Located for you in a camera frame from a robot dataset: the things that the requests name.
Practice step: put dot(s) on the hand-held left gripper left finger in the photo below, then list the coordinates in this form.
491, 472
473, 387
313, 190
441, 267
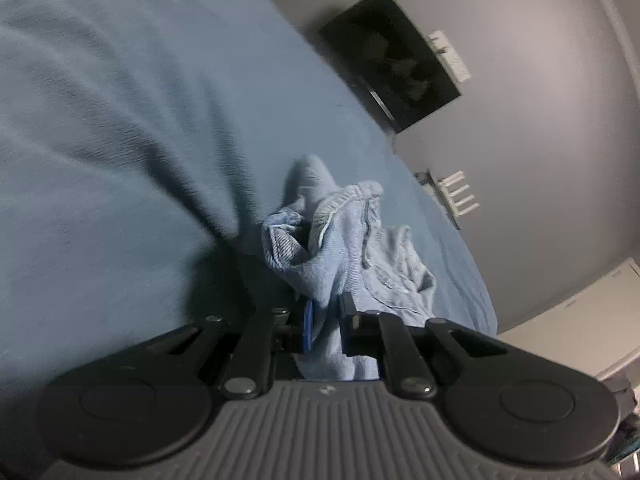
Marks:
308, 327

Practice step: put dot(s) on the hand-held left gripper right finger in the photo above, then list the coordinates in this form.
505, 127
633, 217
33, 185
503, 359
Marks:
357, 330

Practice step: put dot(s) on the light blue denim jacket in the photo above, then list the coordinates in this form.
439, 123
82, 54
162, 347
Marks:
345, 260

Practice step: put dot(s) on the white cabinet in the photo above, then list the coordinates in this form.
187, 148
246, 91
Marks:
575, 320

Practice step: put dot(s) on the blue fleece blanket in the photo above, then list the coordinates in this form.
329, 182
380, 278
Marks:
125, 135

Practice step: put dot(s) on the black flat screen television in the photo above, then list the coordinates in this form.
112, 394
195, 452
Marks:
390, 60

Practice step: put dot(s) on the dark object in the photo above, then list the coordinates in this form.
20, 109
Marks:
625, 410

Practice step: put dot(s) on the white wall fixture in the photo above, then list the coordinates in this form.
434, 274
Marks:
450, 55

